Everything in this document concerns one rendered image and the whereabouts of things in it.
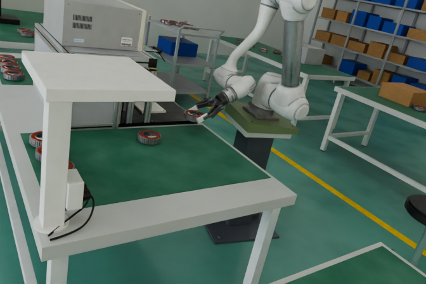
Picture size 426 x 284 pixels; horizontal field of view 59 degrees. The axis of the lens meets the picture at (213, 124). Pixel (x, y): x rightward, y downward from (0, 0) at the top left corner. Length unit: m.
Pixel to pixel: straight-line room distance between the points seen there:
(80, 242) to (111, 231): 0.09
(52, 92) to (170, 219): 0.60
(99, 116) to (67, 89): 0.93
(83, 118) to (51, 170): 0.77
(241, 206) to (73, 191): 0.63
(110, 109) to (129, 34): 0.38
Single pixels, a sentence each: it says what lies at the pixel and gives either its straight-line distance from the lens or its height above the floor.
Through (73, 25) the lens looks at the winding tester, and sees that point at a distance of 1.88.
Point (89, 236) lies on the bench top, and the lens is 1.23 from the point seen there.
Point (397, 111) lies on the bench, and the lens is 3.89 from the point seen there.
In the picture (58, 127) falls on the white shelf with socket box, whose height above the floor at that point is 1.08.
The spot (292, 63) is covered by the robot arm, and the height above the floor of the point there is 1.20.
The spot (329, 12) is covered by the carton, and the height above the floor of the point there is 1.42.
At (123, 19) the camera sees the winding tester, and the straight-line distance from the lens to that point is 1.94.
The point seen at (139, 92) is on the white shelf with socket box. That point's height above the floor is 1.20.
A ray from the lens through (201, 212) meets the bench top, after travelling 1.39.
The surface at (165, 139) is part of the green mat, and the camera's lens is 1.90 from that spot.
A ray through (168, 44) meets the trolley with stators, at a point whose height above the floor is 0.67.
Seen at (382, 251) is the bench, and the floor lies 0.75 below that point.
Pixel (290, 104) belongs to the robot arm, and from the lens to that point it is 2.14.
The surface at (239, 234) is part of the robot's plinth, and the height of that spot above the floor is 0.02.
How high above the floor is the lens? 1.51
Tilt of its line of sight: 20 degrees down
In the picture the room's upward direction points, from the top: 12 degrees clockwise
